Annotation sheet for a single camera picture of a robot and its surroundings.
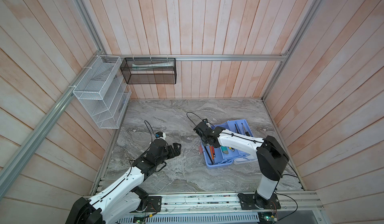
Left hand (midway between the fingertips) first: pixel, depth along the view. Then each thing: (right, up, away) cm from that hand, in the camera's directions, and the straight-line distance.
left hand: (175, 150), depth 82 cm
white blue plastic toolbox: (+27, -3, -2) cm, 27 cm away
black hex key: (+20, -5, +8) cm, 22 cm away
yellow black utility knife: (+25, +7, -24) cm, 35 cm away
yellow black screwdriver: (+37, +11, +7) cm, 39 cm away
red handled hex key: (+23, -3, +9) cm, 25 cm away
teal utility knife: (+23, +5, -19) cm, 30 cm away
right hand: (+20, +6, +9) cm, 23 cm away
